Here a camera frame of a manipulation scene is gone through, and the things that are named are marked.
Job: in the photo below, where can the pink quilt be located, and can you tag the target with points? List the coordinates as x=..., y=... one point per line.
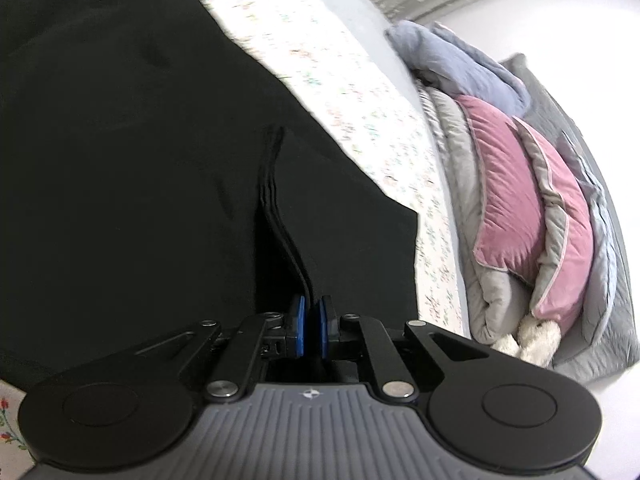
x=505, y=185

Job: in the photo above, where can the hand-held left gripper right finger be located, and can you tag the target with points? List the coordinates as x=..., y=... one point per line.
x=327, y=326

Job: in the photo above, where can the blue-grey blanket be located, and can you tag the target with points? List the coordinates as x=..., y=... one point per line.
x=460, y=65

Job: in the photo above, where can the white plush toy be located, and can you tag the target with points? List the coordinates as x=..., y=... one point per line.
x=537, y=342

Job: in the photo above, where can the black pants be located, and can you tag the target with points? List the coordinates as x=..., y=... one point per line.
x=150, y=160

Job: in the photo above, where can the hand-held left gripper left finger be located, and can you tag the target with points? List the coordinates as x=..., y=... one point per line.
x=299, y=326

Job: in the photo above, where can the floral printed bed sheet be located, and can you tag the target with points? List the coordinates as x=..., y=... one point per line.
x=350, y=110

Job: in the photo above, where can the grey quilted pillow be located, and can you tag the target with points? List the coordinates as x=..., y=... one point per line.
x=610, y=310

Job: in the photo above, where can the grey quilt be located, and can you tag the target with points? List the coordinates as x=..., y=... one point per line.
x=492, y=300

